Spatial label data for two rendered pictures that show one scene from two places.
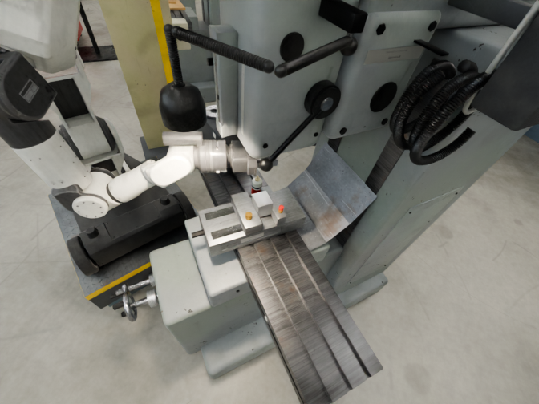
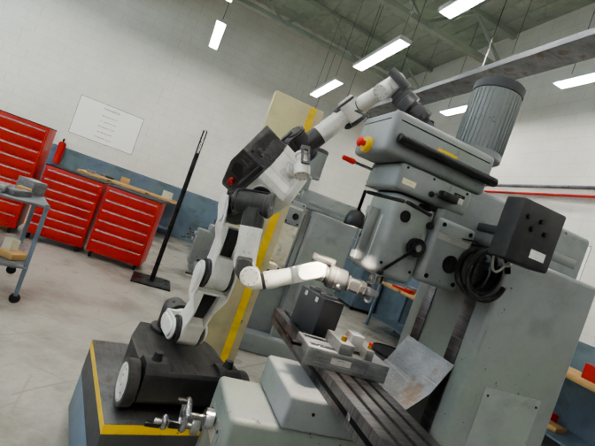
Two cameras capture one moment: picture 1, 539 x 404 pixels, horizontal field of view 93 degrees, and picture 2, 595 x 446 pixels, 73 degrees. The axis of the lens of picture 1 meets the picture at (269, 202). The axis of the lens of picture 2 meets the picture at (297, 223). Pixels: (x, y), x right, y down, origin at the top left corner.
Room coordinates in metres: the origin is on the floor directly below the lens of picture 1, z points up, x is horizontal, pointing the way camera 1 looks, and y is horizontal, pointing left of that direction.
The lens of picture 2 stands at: (-1.09, 0.00, 1.39)
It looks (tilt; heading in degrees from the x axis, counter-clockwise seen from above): 0 degrees down; 14
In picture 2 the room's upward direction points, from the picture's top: 20 degrees clockwise
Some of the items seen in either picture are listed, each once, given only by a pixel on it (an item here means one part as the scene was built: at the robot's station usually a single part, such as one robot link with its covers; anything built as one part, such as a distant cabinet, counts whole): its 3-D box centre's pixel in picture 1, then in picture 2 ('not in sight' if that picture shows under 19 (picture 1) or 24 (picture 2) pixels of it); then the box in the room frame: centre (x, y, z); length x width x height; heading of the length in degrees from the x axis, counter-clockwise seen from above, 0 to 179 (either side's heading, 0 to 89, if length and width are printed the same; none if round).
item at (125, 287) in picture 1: (135, 285); (174, 423); (0.39, 0.55, 0.50); 0.22 x 0.06 x 0.06; 122
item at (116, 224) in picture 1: (116, 190); (180, 345); (0.86, 0.84, 0.59); 0.64 x 0.52 x 0.33; 45
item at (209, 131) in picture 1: (221, 137); (316, 311); (0.90, 0.24, 1.02); 0.22 x 0.12 x 0.20; 43
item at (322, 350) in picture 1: (252, 217); (334, 370); (0.60, 0.06, 0.88); 1.24 x 0.23 x 0.08; 32
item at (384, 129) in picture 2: not in sight; (422, 156); (0.57, 0.02, 1.81); 0.47 x 0.26 x 0.16; 122
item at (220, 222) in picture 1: (253, 216); (342, 352); (0.54, 0.05, 0.97); 0.35 x 0.15 x 0.11; 120
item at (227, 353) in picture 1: (285, 281); not in sight; (0.69, -0.18, 0.10); 1.20 x 0.60 x 0.20; 122
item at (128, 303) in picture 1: (139, 302); (195, 416); (0.29, 0.45, 0.62); 0.16 x 0.12 x 0.12; 122
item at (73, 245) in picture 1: (83, 256); (127, 381); (0.50, 0.86, 0.50); 0.20 x 0.05 x 0.20; 45
